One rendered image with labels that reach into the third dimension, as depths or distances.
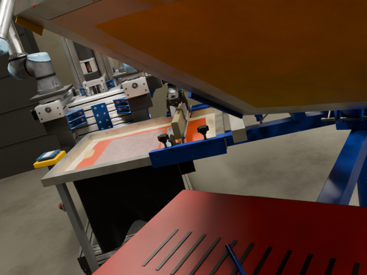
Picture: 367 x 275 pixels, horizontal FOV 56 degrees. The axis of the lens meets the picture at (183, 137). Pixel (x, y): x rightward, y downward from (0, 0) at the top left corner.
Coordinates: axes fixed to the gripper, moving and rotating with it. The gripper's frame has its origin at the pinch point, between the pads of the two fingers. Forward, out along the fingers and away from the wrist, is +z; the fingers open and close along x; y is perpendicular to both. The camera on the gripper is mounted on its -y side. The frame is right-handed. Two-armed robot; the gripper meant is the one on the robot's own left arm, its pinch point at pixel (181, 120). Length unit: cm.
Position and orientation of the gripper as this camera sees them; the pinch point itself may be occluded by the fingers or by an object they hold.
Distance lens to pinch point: 161.9
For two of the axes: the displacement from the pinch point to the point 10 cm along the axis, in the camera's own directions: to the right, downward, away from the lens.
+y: 0.7, -3.4, 9.4
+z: 2.5, 9.2, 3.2
